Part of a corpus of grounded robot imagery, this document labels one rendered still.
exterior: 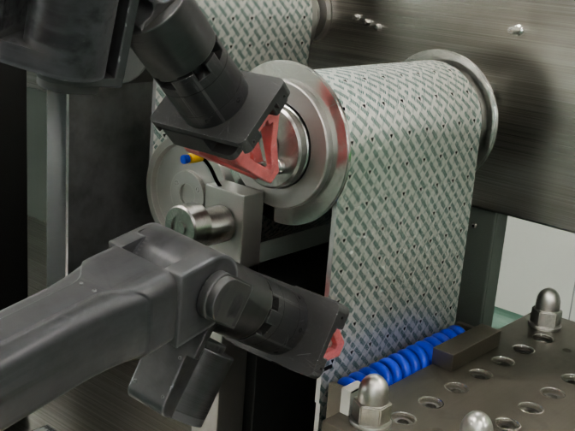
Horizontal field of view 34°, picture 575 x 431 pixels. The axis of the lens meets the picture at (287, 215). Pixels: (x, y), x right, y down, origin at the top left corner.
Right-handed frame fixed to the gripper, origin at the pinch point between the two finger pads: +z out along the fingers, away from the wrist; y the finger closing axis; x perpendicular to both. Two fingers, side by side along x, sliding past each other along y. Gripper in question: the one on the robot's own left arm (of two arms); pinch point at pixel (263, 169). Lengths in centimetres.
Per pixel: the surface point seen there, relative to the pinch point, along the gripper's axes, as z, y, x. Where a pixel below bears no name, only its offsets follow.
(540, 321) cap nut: 38.1, 12.8, 10.7
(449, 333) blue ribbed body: 30.1, 7.7, 2.8
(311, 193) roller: 3.8, 2.8, 0.9
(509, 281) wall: 267, -96, 121
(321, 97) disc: -1.6, 2.5, 7.3
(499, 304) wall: 275, -99, 114
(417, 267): 21.6, 5.4, 5.3
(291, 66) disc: -3.0, -1.1, 8.9
